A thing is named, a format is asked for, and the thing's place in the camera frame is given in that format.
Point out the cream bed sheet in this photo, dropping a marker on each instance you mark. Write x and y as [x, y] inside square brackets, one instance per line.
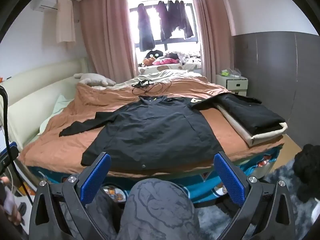
[162, 76]

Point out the white bedside cabinet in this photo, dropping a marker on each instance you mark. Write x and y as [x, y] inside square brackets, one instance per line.
[237, 85]

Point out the brown blanket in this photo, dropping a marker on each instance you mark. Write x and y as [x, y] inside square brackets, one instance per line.
[112, 102]

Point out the person's left hand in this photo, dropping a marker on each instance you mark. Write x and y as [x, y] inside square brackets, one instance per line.
[12, 208]

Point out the patterned cloth pile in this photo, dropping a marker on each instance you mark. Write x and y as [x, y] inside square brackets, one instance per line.
[188, 57]

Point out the black fluffy cloth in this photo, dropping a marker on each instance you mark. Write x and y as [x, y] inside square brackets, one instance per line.
[307, 172]

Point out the grey plush toy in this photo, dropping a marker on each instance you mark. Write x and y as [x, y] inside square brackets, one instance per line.
[95, 78]

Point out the person's leg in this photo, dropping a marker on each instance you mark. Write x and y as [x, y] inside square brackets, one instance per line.
[105, 217]
[160, 210]

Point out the person's right leg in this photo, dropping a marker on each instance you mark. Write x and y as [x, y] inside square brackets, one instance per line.
[160, 210]

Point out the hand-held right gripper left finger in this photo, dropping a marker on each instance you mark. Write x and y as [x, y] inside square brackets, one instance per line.
[96, 177]

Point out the cream upholstered bed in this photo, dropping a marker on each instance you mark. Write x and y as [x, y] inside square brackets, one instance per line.
[37, 85]

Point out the small green item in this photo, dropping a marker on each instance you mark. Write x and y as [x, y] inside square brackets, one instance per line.
[224, 73]

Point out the folded cream cloth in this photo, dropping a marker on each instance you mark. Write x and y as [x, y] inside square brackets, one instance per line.
[250, 138]

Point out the brown plush toy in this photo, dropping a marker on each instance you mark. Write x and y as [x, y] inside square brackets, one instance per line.
[147, 62]

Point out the clear plastic items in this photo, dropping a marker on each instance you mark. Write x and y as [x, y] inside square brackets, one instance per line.
[235, 73]

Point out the dark hanging garment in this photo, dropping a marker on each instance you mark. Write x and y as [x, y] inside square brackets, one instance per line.
[163, 22]
[182, 20]
[145, 30]

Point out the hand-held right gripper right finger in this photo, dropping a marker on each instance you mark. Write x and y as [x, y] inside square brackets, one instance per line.
[228, 180]

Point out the black plush toy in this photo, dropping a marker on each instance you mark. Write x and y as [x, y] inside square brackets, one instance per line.
[153, 54]

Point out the cream hanging cloth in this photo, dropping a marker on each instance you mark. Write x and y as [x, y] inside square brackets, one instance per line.
[65, 17]

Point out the black jacket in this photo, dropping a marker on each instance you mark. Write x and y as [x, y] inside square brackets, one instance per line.
[155, 130]

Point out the white air conditioner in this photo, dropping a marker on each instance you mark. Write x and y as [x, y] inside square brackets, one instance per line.
[45, 1]

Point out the grey shaggy rug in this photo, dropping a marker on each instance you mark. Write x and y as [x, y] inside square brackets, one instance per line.
[275, 172]

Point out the pink curtain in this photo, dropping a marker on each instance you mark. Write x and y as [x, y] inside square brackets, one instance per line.
[107, 30]
[212, 30]

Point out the folded black clothes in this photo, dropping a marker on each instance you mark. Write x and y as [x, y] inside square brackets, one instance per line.
[252, 116]

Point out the person's left leg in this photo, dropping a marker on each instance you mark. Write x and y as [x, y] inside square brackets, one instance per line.
[105, 217]

